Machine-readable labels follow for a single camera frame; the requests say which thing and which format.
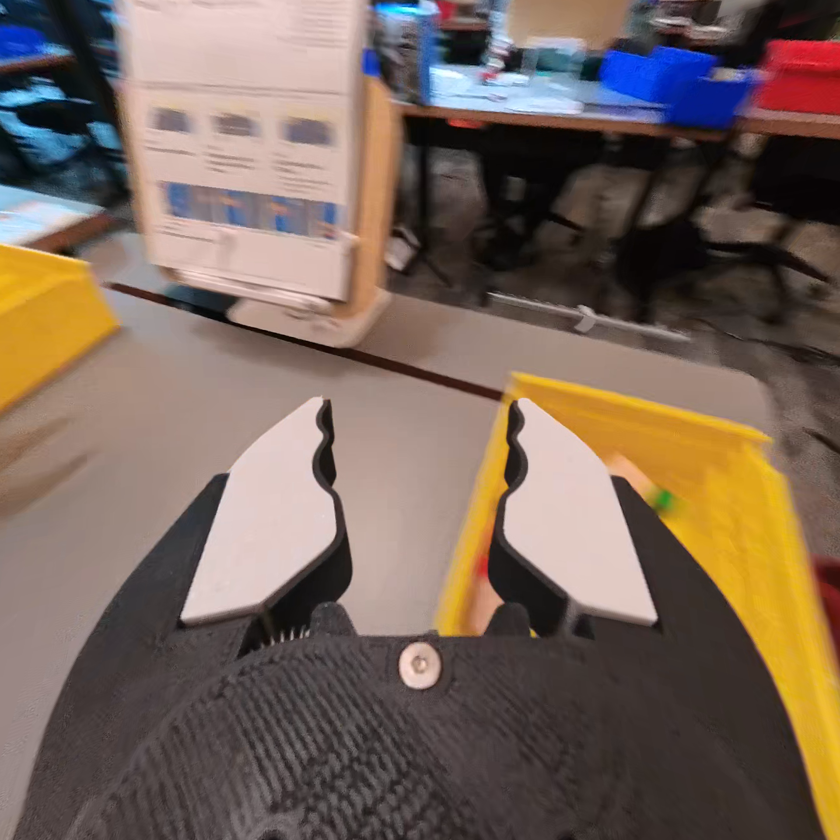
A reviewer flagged desk with papers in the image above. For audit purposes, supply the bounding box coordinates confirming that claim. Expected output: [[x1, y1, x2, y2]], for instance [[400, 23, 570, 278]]
[[0, 184, 117, 255]]

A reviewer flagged yellow plastic box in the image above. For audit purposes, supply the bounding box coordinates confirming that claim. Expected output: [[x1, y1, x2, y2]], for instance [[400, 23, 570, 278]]
[[433, 372, 840, 840], [0, 244, 123, 416]]

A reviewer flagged black office chair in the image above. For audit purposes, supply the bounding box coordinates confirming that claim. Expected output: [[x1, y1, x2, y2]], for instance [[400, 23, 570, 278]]
[[613, 213, 829, 324]]

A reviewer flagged dark red object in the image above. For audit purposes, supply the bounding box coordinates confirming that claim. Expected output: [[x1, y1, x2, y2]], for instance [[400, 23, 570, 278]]
[[812, 556, 840, 615]]

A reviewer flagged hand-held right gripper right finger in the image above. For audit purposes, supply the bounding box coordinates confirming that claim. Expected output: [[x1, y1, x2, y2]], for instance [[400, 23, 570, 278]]
[[487, 397, 660, 639]]

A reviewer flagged long wooden desk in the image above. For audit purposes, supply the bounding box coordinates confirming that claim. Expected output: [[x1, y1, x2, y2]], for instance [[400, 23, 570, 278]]
[[392, 62, 840, 198]]

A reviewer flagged tan board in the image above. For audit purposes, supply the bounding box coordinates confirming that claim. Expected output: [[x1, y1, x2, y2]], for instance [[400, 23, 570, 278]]
[[508, 0, 632, 51]]

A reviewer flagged poster on wooden stand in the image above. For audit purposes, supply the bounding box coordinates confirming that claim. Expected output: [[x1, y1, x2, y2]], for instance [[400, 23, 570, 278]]
[[118, 0, 403, 349]]

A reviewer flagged white floor cable cover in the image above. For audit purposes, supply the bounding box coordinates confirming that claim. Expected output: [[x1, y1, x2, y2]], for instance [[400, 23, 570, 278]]
[[487, 290, 691, 347]]

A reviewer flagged blue plastic bin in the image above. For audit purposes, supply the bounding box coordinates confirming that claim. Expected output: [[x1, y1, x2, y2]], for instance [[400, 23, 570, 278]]
[[668, 66, 757, 130], [600, 45, 718, 104]]

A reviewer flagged red plastic bin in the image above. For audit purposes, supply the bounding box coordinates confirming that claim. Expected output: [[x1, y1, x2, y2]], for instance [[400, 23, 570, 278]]
[[755, 39, 840, 114]]

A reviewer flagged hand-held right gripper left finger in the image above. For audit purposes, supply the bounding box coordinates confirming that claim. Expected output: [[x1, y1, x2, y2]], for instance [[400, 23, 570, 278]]
[[179, 395, 354, 626]]

